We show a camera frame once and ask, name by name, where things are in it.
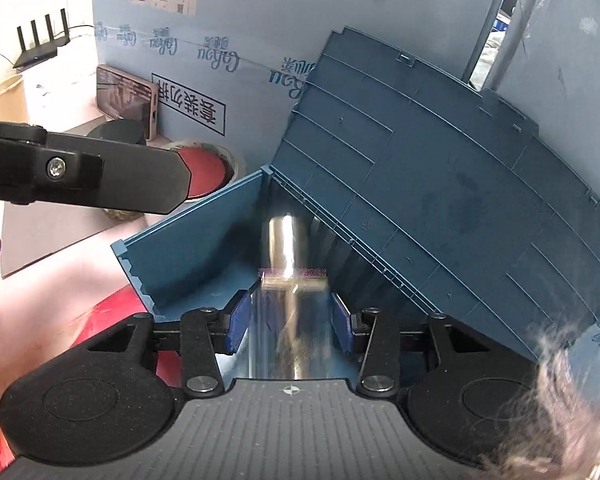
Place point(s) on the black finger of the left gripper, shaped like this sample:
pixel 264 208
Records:
pixel 41 166

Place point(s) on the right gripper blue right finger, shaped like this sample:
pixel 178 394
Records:
pixel 341 324

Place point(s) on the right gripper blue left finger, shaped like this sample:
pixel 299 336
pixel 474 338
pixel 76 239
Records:
pixel 237 314

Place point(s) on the shiny metal cylinder object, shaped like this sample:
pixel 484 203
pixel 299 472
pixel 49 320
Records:
pixel 290 330

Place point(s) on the black round object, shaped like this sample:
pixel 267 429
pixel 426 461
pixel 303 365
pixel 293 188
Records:
pixel 125 131

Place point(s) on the black wifi router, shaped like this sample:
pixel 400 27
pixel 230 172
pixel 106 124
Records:
pixel 41 51

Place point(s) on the blue plastic storage box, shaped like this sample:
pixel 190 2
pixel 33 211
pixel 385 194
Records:
pixel 421 196

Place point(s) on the red tape roll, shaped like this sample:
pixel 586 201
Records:
pixel 212 166

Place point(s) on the blue foam board panel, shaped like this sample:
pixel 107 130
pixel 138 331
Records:
pixel 229 71

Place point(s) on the smartphone with rose frame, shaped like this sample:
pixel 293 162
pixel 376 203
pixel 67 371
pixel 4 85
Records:
pixel 120 95

